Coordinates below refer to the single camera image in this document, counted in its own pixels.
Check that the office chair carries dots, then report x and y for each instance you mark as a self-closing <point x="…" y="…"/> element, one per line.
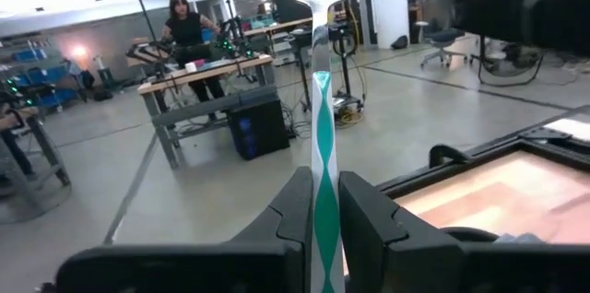
<point x="440" y="35"/>

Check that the black computer tower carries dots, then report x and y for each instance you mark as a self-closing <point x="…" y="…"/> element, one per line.
<point x="258" y="127"/>

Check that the white cup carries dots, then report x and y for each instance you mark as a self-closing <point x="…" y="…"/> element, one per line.
<point x="190" y="66"/>

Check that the black plastic tray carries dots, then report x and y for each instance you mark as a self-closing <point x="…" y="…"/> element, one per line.
<point x="465" y="233"/>

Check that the black camera stand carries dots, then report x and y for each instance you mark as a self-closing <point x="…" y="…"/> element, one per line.
<point x="345" y="99"/>

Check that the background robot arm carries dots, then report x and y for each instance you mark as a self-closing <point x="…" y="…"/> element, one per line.
<point x="235" y="39"/>

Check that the grey napkin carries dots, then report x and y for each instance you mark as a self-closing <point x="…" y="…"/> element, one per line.
<point x="521" y="238"/>

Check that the black monitor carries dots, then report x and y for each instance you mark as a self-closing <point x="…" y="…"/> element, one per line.
<point x="288" y="3"/>

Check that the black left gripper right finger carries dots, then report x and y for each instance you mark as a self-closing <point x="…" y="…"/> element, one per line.
<point x="415" y="270"/>

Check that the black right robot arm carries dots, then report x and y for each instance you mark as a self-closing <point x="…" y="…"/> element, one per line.
<point x="530" y="12"/>

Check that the person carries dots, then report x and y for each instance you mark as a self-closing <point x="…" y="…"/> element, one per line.
<point x="186" y="30"/>

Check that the white pillar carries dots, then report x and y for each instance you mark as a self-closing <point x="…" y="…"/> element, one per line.
<point x="389" y="7"/>

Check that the black frame clamp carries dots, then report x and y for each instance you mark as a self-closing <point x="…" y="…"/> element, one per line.
<point x="438" y="152"/>

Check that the wooden workbench grey legs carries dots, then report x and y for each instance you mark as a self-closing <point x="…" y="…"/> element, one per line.
<point x="14" y="118"/>
<point x="207" y="72"/>

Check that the glowing lamp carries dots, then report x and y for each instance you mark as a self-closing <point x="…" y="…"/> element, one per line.
<point x="79" y="51"/>

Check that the shelf with blue bins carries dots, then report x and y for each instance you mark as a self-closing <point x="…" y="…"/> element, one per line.
<point x="41" y="74"/>

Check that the black metal table frame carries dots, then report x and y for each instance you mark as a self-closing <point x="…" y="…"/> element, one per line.
<point x="498" y="150"/>

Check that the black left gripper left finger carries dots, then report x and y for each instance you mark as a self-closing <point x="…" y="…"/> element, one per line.
<point x="230" y="270"/>

